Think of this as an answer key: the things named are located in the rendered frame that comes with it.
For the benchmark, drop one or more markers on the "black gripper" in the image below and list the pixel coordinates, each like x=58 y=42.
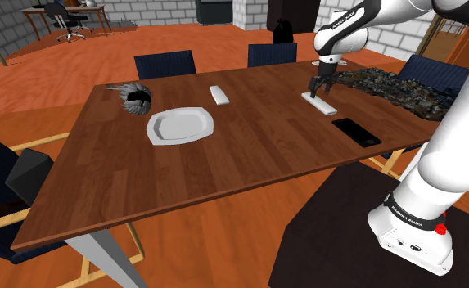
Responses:
x=327 y=72

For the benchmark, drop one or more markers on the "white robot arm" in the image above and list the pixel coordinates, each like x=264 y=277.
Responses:
x=445 y=151

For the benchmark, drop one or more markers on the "long white remote control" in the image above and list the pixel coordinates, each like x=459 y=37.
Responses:
x=321 y=105

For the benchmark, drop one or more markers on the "flat white card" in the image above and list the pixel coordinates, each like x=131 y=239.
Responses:
x=344 y=62

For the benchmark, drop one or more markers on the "black phone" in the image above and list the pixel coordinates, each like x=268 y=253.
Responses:
x=357 y=132

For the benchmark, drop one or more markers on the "black bag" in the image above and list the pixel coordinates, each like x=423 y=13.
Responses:
x=282 y=34

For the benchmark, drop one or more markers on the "dark brown cabinet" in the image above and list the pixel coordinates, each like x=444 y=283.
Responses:
x=294 y=16

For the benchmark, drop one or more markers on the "dark patterned table runner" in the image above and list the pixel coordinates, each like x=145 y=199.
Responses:
x=401 y=91

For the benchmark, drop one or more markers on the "short white remote control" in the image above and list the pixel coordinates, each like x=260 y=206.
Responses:
x=219 y=95

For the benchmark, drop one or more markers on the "brown wooden dining table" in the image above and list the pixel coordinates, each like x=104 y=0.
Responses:
x=234 y=159

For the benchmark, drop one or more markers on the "black cabinet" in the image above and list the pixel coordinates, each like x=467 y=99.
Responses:
x=214 y=12

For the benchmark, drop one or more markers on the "white plate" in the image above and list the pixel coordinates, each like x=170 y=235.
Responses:
x=180 y=126

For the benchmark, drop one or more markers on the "orange wooden door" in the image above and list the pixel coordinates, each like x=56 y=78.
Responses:
x=463 y=46

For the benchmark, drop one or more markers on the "dark robot stand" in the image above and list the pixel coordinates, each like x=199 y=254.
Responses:
x=338 y=243

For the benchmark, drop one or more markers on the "grey ribbed shell figure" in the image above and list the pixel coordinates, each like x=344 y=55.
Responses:
x=137 y=104

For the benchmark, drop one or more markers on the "black office chair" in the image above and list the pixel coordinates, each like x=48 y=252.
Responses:
x=64 y=16

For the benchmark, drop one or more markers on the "wooden desk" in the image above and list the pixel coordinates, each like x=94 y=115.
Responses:
x=42 y=11

